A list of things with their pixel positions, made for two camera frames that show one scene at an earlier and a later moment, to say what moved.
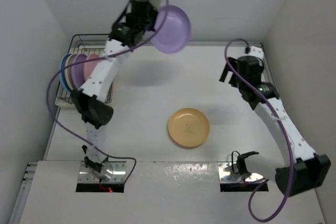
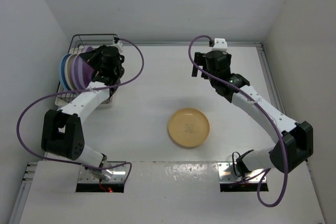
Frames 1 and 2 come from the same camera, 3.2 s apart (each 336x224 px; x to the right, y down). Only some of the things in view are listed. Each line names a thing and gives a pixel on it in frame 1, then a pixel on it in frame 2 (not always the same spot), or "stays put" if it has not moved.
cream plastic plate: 69,72 stays put
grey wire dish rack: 94,44 stays put
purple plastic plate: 77,72 stays put
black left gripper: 154,13 -> 91,57
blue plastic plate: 62,75 stays put
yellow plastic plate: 189,127 stays put
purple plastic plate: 175,33 -> 85,70
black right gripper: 226,69 -> 199,60
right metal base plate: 228,172 stays put
